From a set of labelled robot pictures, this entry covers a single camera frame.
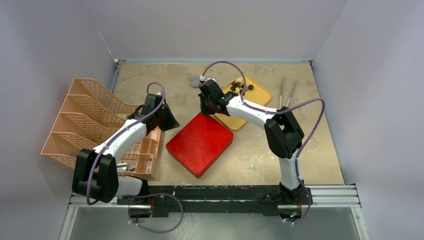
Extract red box lid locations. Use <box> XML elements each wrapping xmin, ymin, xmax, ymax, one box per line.
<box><xmin>165</xmin><ymin>113</ymin><xmax>234</xmax><ymax>179</ymax></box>

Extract metal serving tongs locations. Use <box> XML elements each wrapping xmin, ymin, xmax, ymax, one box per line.
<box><xmin>278</xmin><ymin>73</ymin><xmax>297</xmax><ymax>108</ymax></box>

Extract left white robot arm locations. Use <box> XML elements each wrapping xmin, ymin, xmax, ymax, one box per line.
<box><xmin>72</xmin><ymin>93</ymin><xmax>179</xmax><ymax>206</ymax></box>

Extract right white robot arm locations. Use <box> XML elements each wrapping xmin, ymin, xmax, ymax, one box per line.
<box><xmin>198</xmin><ymin>76</ymin><xmax>305</xmax><ymax>204</ymax></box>

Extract small clear plastic jar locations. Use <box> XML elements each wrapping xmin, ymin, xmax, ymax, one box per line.
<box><xmin>188</xmin><ymin>74</ymin><xmax>201</xmax><ymax>89</ymax></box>

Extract yellow plastic tray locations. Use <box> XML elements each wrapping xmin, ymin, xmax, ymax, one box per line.
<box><xmin>214</xmin><ymin>75</ymin><xmax>272</xmax><ymax>131</ymax></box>

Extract pink plastic file rack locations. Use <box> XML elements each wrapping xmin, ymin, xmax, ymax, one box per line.
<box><xmin>41</xmin><ymin>78</ymin><xmax>162</xmax><ymax>180</ymax></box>

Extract black metal base rail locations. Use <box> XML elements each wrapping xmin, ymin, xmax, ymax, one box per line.
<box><xmin>71</xmin><ymin>183</ymin><xmax>362</xmax><ymax>220</ymax></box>

